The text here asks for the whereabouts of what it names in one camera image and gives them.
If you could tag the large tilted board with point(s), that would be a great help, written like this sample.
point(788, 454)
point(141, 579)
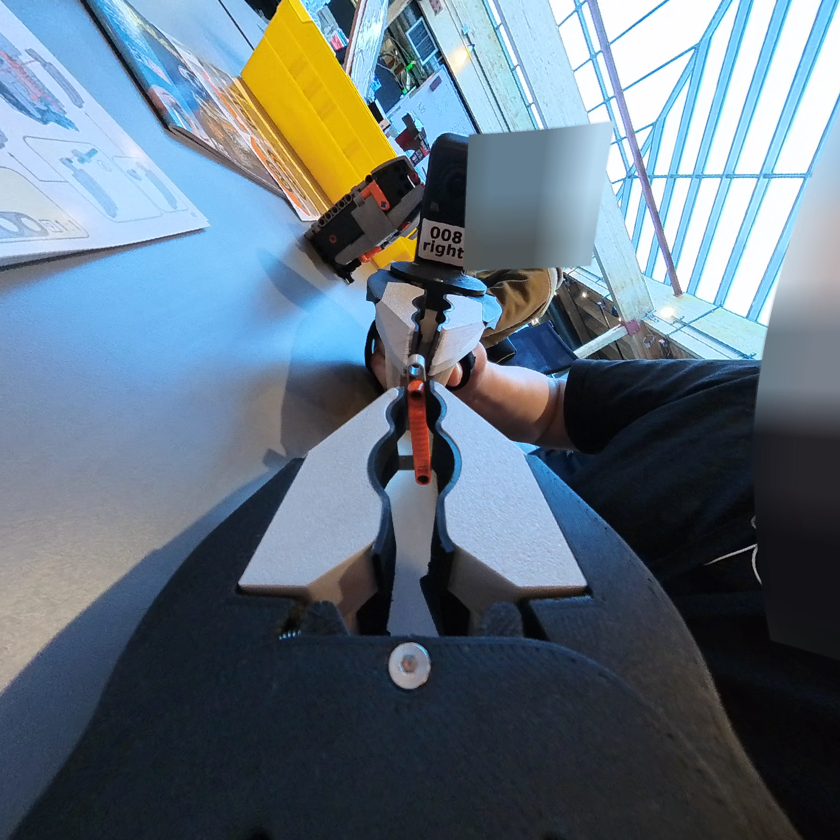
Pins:
point(367, 39)

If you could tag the open instruction booklet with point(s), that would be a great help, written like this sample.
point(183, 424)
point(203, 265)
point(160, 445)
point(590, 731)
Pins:
point(72, 157)

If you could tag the sticker sheet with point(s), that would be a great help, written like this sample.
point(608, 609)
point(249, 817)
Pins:
point(275, 151)

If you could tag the blue manual booklet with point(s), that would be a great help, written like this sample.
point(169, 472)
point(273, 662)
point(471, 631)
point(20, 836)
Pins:
point(177, 79)

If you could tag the person's right forearm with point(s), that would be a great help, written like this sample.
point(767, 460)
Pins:
point(525, 407)

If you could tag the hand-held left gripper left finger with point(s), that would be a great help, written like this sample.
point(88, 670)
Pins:
point(315, 518)

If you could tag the orange toy beam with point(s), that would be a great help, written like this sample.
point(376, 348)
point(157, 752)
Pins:
point(418, 426)

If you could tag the yellow plastic bin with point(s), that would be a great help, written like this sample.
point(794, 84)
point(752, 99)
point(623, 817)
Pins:
point(315, 98)

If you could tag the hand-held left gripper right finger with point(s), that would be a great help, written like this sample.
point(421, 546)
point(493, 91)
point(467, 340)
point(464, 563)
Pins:
point(512, 518)

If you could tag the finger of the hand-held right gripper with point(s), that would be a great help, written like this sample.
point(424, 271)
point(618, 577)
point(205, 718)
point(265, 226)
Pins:
point(394, 328)
point(463, 328)

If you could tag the person's right hand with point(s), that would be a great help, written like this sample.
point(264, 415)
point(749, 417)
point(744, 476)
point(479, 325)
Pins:
point(472, 371)

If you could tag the toy car model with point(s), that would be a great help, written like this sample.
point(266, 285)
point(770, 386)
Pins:
point(367, 216)

